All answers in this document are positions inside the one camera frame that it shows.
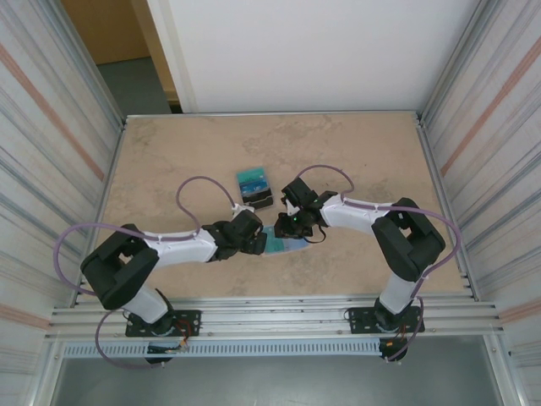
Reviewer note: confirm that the clear acrylic card stand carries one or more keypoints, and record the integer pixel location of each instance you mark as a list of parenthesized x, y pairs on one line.
[(253, 190)]

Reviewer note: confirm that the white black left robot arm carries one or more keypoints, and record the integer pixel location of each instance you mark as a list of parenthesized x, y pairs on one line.
[(181, 249)]

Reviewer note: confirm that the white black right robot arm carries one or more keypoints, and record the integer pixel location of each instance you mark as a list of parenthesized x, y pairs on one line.
[(351, 211)]

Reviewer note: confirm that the light blue card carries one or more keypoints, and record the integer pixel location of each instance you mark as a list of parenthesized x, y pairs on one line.
[(296, 245)]

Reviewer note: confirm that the black gold-line card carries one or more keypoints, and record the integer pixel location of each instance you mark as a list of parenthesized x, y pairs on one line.
[(257, 195)]

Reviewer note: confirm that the blue card with white print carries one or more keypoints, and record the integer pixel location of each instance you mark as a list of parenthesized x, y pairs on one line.
[(253, 186)]

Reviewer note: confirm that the teal card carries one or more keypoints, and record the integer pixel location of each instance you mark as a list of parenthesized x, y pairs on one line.
[(251, 174)]

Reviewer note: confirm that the translucent corrugated side panel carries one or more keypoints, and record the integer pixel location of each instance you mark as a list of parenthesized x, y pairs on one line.
[(42, 148), (486, 148)]

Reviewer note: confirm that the wooden door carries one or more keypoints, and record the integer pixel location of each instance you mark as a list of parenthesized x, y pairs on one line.
[(114, 29)]

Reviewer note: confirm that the aluminium table frame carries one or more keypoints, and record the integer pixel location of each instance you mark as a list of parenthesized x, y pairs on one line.
[(274, 315)]

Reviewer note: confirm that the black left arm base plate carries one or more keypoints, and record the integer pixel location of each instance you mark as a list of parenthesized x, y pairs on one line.
[(188, 317)]

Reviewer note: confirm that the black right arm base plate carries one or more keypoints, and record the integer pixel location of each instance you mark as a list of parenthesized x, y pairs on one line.
[(363, 317)]

